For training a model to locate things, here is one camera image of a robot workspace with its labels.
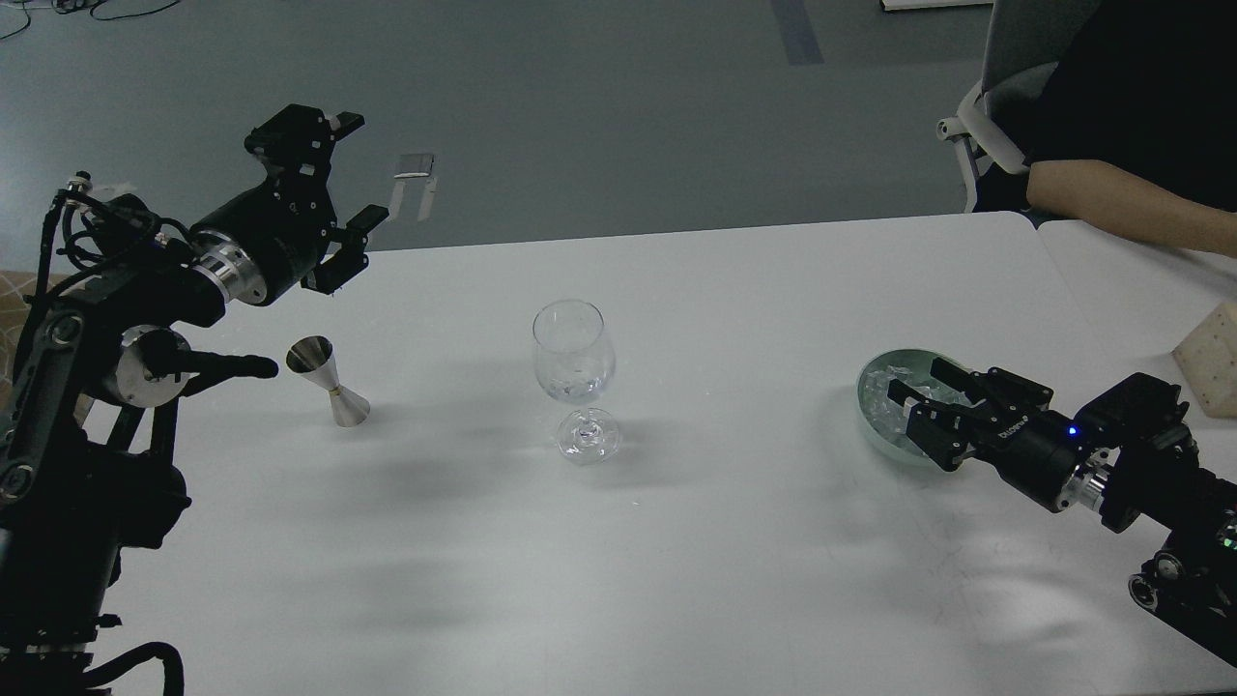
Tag black floor cables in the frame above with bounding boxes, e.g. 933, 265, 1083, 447
0, 0, 181, 45

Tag steel double jigger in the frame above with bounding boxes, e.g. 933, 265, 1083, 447
285, 335, 371, 427

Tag beige perforated block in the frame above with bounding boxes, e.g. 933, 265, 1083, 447
1171, 303, 1236, 420

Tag clear wine glass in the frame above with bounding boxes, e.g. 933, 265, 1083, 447
532, 299, 621, 464

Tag green bowl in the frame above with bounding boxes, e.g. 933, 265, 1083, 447
854, 347, 974, 470

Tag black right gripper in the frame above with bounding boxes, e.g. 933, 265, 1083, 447
884, 359, 1108, 512

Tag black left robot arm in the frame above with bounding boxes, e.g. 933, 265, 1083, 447
1, 104, 388, 695

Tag clear ice cubes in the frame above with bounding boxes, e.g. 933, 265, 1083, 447
860, 362, 972, 457

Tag grey office chair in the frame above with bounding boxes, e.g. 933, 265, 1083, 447
934, 1, 1101, 213

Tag checkered beige chair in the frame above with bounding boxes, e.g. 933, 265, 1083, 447
1, 269, 40, 323

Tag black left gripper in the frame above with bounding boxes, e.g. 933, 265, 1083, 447
189, 104, 388, 305

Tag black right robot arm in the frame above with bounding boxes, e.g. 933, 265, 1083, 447
887, 359, 1236, 664

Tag seated person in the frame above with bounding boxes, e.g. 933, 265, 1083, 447
1025, 1, 1236, 257

